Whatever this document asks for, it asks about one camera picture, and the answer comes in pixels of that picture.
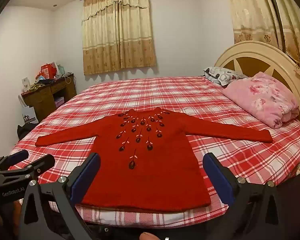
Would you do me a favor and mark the beige window curtain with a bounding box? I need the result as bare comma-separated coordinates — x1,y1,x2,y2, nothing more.
81,0,157,76

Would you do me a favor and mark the beige floral side curtain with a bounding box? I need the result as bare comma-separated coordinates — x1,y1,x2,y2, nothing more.
224,0,300,98

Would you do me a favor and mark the brown wooden desk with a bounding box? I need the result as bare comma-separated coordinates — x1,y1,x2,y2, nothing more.
21,73,77,123

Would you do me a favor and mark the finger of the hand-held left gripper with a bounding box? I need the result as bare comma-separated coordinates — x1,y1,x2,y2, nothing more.
0,154,56,180
0,150,29,172

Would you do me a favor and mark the pink floral quilt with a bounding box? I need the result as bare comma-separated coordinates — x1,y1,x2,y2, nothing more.
222,71,300,129

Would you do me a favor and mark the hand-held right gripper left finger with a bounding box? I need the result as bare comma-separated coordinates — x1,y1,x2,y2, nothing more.
20,152,101,240

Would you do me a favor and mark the black clothes pile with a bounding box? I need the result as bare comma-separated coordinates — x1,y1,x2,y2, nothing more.
17,122,40,140

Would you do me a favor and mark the bed with red plaid sheet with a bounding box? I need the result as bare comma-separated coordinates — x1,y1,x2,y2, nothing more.
8,76,300,230

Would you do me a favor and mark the white paper bag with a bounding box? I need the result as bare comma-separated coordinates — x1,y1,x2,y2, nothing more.
18,95,39,124

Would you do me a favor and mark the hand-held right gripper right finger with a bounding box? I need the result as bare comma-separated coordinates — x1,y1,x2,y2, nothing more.
203,152,282,240

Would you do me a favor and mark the cream wooden headboard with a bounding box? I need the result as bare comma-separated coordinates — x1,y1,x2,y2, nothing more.
214,41,300,130

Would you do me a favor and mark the red gift box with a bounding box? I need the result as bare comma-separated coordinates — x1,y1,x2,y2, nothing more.
41,63,57,78

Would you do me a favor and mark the red knitted sweater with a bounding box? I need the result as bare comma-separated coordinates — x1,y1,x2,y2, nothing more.
35,107,273,212

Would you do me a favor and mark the grey patterned pillow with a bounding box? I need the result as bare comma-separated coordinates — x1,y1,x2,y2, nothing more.
203,66,245,85

